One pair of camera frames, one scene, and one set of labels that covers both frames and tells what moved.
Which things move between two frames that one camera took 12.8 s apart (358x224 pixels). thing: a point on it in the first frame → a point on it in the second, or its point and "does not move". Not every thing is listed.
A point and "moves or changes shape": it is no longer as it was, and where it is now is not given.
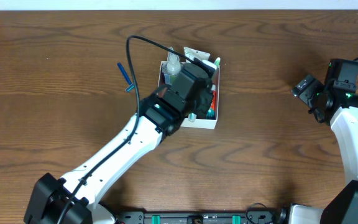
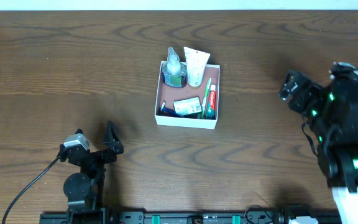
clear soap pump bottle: [171, 68] does not move
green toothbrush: [192, 116] moves or changes shape
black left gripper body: [206, 101] → [96, 154]
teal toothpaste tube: [211, 114] does not move
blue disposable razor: [132, 85] moves or changes shape
